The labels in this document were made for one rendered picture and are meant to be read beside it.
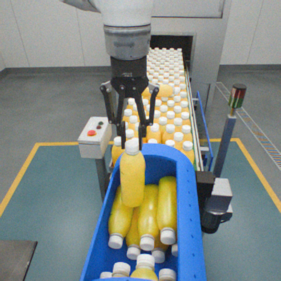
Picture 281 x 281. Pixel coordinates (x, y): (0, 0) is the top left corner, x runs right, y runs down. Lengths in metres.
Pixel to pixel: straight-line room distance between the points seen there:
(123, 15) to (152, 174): 0.54
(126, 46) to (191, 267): 0.44
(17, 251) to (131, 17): 0.69
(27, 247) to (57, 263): 1.13
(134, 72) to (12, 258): 0.62
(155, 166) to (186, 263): 0.36
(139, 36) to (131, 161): 0.30
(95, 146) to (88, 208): 1.21
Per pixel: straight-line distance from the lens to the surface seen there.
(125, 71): 0.46
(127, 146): 0.58
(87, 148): 1.01
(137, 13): 0.43
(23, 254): 0.80
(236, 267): 1.94
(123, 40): 0.44
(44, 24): 5.09
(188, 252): 0.53
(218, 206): 1.17
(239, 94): 1.13
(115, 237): 0.68
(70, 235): 2.02
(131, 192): 0.65
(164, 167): 0.77
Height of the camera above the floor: 1.66
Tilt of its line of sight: 36 degrees down
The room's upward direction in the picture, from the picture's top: straight up
